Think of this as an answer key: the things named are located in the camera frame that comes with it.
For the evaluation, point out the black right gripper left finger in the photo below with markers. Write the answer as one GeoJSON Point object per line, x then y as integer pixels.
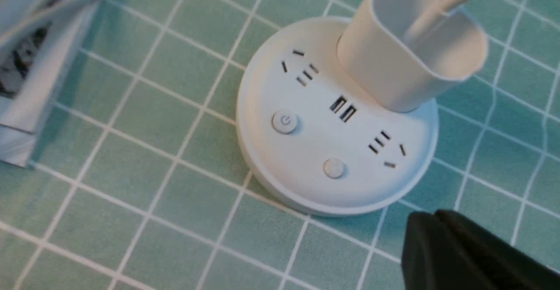
{"type": "Point", "coordinates": [432, 259]}

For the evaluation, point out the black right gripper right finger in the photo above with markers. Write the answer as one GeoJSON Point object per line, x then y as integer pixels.
{"type": "Point", "coordinates": [505, 266]}

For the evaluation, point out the white desk lamp with sockets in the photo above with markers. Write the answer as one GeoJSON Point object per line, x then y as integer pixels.
{"type": "Point", "coordinates": [337, 116]}

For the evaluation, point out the green checkered tablecloth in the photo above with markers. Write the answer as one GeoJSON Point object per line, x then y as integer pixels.
{"type": "Point", "coordinates": [137, 181]}

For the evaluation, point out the bottom thin white booklet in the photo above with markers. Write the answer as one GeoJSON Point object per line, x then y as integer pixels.
{"type": "Point", "coordinates": [18, 134]}

